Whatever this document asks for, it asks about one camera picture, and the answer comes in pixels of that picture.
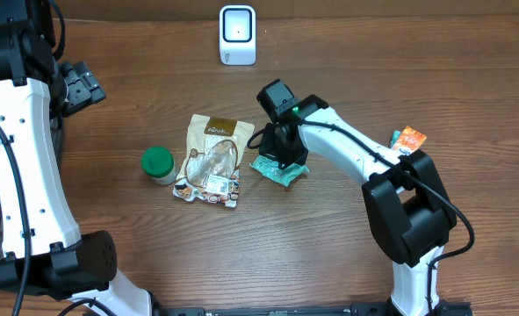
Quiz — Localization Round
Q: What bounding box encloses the teal snack packet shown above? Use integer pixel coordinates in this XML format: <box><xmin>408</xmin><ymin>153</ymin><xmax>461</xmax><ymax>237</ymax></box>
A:
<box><xmin>250</xmin><ymin>155</ymin><xmax>309</xmax><ymax>187</ymax></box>

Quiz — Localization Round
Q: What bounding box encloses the beige brown snack pouch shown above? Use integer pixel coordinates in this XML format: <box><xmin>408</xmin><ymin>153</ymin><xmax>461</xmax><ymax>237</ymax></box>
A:
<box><xmin>173</xmin><ymin>114</ymin><xmax>255</xmax><ymax>208</ymax></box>

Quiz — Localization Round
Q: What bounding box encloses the green lid white jar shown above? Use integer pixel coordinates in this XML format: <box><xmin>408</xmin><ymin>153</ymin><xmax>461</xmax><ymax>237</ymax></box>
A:
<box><xmin>141</xmin><ymin>147</ymin><xmax>178</xmax><ymax>185</ymax></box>

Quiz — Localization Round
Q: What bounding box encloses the teal tissue pack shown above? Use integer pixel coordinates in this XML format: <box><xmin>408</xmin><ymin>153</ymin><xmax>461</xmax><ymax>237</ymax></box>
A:
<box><xmin>389</xmin><ymin>130</ymin><xmax>401</xmax><ymax>148</ymax></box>

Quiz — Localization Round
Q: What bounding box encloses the orange snack packet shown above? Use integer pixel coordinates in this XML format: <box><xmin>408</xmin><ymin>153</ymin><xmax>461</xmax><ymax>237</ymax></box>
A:
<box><xmin>392</xmin><ymin>126</ymin><xmax>427</xmax><ymax>155</ymax></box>

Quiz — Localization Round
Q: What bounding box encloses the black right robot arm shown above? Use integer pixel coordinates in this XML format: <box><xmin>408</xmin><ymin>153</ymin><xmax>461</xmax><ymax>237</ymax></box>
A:
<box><xmin>248</xmin><ymin>79</ymin><xmax>475</xmax><ymax>315</ymax></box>

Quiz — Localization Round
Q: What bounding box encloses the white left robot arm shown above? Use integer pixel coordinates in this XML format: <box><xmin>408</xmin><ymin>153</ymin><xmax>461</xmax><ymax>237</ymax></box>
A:
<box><xmin>0</xmin><ymin>1</ymin><xmax>159</xmax><ymax>316</ymax></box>

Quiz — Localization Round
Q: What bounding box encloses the white barcode scanner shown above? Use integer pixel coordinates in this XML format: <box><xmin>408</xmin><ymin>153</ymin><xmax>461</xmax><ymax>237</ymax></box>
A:
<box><xmin>219</xmin><ymin>4</ymin><xmax>256</xmax><ymax>66</ymax></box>

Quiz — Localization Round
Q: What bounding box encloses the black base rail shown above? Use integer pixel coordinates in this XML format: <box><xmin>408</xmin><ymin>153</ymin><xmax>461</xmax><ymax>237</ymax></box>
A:
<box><xmin>162</xmin><ymin>302</ymin><xmax>475</xmax><ymax>316</ymax></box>

